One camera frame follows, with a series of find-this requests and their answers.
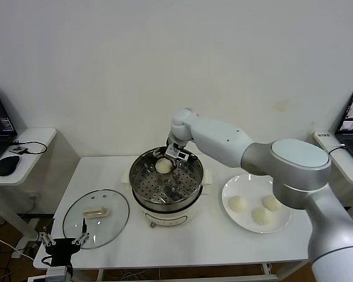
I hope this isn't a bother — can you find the glass lid with cream handle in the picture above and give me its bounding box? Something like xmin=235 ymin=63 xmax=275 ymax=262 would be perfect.
xmin=62 ymin=189 xmax=130 ymax=250

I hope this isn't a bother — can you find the stainless steel steamer basket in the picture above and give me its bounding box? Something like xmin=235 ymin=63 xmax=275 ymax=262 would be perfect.
xmin=122 ymin=147 xmax=214 ymax=206

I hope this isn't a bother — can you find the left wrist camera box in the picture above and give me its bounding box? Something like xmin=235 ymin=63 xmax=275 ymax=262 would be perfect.
xmin=45 ymin=265 xmax=70 ymax=282

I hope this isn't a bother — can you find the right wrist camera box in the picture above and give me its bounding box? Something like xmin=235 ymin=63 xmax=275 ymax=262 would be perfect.
xmin=164 ymin=145 xmax=181 ymax=160

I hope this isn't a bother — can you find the white steamed baozi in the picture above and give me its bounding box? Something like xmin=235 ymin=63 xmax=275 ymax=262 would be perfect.
xmin=251 ymin=207 xmax=271 ymax=226
xmin=228 ymin=195 xmax=248 ymax=213
xmin=262 ymin=196 xmax=282 ymax=212
xmin=155 ymin=158 xmax=172 ymax=174

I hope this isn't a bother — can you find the thin black usb cable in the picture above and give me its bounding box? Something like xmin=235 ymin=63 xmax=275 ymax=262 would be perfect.
xmin=13 ymin=140 xmax=48 ymax=155

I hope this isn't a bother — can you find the black computer mouse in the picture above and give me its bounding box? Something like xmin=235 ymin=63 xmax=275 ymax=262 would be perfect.
xmin=0 ymin=155 xmax=21 ymax=176

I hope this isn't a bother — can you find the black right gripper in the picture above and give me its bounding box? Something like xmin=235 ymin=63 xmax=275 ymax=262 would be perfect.
xmin=151 ymin=137 xmax=194 ymax=173

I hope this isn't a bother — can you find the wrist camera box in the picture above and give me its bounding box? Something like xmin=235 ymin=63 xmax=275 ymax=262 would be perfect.
xmin=45 ymin=265 xmax=70 ymax=282
xmin=164 ymin=145 xmax=181 ymax=160

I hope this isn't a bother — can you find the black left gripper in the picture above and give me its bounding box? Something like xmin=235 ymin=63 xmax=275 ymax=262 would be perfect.
xmin=36 ymin=217 xmax=91 ymax=267

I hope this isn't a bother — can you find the cream electric cooking pot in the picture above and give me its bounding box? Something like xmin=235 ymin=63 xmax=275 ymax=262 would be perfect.
xmin=131 ymin=187 xmax=211 ymax=229

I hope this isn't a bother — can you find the white charging cable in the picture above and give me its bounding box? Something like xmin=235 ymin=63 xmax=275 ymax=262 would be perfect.
xmin=326 ymin=143 xmax=347 ymax=153

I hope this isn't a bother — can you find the white table frame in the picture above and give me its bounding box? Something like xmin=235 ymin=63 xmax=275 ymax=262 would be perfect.
xmin=98 ymin=260 xmax=309 ymax=282

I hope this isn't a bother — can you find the white side desk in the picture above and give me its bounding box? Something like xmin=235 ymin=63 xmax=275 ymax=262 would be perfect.
xmin=0 ymin=127 xmax=58 ymax=244
xmin=313 ymin=132 xmax=353 ymax=220

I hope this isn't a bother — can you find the white round plate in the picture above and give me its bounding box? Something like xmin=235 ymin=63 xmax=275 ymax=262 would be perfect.
xmin=222 ymin=174 xmax=292 ymax=234

